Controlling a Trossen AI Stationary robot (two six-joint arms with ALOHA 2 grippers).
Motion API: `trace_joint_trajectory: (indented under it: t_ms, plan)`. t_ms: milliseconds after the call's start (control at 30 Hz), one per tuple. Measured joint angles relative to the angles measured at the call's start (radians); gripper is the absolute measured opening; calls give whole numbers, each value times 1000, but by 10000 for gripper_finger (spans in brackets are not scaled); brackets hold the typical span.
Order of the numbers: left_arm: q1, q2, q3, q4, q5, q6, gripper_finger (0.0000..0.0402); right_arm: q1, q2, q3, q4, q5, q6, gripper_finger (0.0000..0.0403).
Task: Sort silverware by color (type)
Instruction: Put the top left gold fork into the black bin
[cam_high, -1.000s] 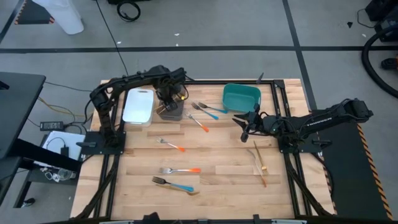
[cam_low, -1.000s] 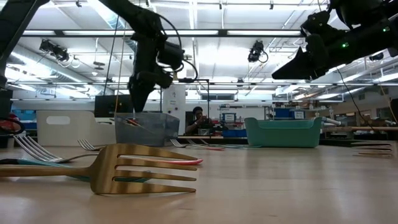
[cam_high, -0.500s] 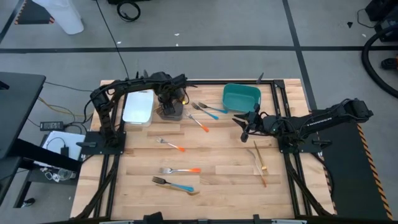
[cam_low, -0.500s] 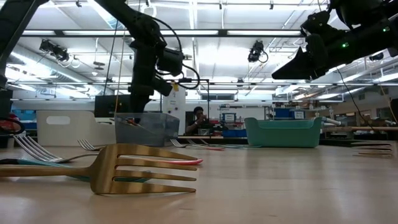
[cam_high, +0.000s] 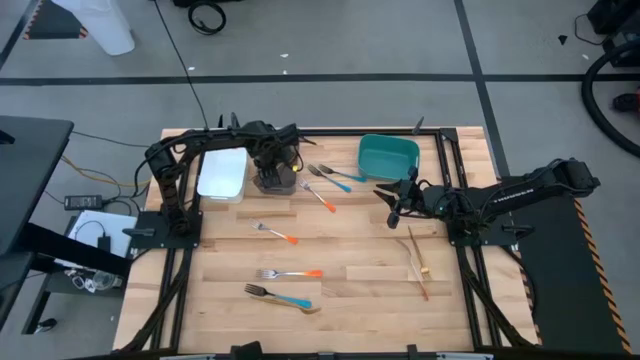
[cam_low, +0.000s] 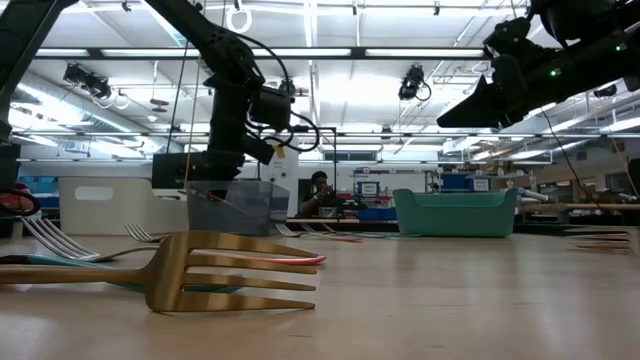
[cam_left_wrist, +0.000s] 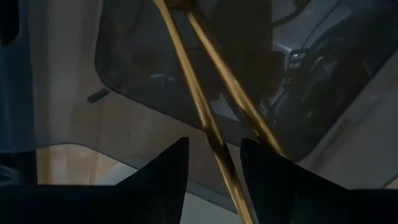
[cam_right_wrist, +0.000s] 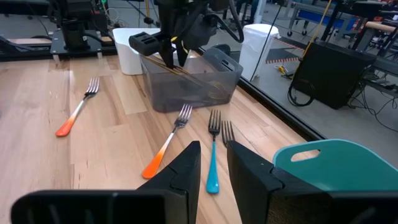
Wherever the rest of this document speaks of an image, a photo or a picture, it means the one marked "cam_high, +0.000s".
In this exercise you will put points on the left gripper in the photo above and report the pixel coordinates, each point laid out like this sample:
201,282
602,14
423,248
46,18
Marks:
272,165

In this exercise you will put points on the small black charger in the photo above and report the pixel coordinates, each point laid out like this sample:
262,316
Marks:
103,243

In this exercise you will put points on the black desk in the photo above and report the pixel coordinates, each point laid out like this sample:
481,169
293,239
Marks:
30,175

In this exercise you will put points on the grey translucent plastic bin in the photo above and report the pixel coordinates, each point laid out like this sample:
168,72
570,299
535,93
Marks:
286,190

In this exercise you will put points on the black hazard-striped floor mat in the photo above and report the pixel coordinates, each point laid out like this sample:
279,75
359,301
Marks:
565,280
50,25

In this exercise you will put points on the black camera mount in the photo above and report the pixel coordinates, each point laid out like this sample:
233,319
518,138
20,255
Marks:
245,351

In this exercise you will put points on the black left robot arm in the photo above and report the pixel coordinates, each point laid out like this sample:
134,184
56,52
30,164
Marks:
167,190

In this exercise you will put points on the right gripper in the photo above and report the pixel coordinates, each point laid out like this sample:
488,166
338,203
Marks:
422,200

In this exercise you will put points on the white plastic bin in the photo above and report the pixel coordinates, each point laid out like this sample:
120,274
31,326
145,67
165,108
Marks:
222,175

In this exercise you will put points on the white paper sheet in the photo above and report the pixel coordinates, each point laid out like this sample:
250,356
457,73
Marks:
90,225

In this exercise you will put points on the gold utensil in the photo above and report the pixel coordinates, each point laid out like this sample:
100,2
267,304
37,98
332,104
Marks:
417,252

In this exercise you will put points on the teal plastic bin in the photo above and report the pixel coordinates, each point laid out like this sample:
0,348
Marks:
387,160

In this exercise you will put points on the copper-coloured utensil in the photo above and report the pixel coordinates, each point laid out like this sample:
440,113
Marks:
415,272

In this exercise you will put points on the black power adapter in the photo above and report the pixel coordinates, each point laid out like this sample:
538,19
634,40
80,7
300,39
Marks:
82,202

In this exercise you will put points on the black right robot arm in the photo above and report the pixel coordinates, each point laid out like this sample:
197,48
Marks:
515,192

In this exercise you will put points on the black aluminium table frame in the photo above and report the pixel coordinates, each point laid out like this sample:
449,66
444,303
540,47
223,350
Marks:
340,132

